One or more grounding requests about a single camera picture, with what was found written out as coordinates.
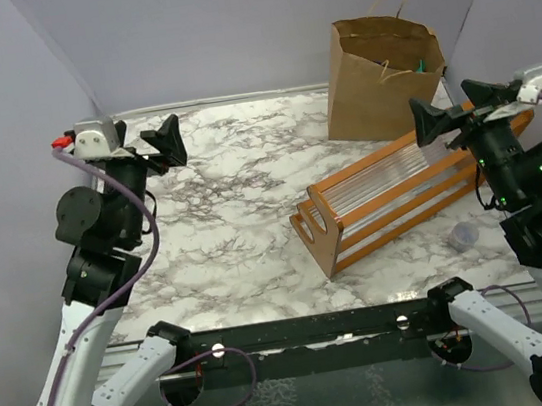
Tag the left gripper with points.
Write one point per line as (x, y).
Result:
(167, 139)

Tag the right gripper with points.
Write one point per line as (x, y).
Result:
(430, 121)

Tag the brown paper bag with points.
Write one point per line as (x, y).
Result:
(373, 63)

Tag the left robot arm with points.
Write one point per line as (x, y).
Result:
(104, 226)

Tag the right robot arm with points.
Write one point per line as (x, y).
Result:
(514, 174)

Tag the teal green snack packet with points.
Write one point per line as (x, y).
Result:
(422, 67)

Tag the small clear plastic cup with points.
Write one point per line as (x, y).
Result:
(463, 236)

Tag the wooden rack with clear rods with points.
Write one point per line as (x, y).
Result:
(357, 210)

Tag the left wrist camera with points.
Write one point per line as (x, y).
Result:
(91, 139)

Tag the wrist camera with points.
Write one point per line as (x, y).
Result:
(91, 139)
(522, 94)

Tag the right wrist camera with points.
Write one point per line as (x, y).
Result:
(522, 94)

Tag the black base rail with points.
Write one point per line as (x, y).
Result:
(309, 345)

